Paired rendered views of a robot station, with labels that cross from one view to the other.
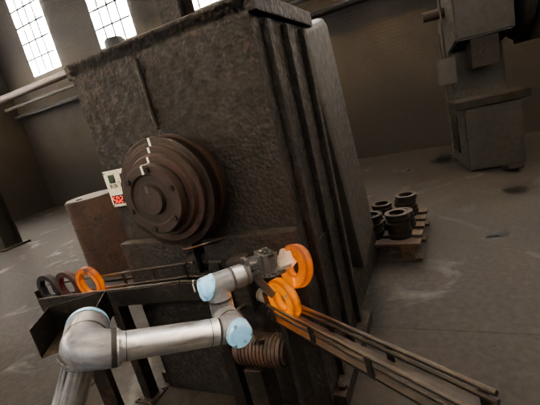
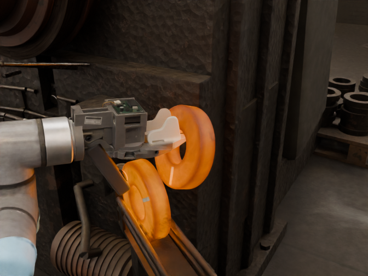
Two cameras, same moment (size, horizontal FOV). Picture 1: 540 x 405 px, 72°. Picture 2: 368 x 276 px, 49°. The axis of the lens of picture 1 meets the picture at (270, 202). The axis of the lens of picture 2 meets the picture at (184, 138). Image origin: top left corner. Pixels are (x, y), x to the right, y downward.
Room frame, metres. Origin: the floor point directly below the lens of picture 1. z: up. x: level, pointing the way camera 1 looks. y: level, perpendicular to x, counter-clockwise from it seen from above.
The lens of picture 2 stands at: (0.57, -0.08, 1.14)
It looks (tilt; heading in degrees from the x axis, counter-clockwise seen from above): 26 degrees down; 3
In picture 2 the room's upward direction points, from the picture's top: straight up
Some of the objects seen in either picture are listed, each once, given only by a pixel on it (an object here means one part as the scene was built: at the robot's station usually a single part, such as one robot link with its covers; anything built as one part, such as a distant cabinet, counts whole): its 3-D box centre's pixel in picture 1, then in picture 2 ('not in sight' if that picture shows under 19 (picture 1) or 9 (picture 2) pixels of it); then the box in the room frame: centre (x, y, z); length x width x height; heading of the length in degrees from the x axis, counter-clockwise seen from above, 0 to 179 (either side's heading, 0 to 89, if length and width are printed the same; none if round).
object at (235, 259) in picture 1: (245, 282); (103, 145); (1.46, 0.18, 0.68); 0.11 x 0.08 x 0.24; 153
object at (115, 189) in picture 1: (128, 186); not in sight; (1.81, 0.65, 1.15); 0.26 x 0.02 x 0.18; 63
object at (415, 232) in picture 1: (352, 219); (297, 92); (3.21, -0.69, 0.22); 1.20 x 0.81 x 0.44; 61
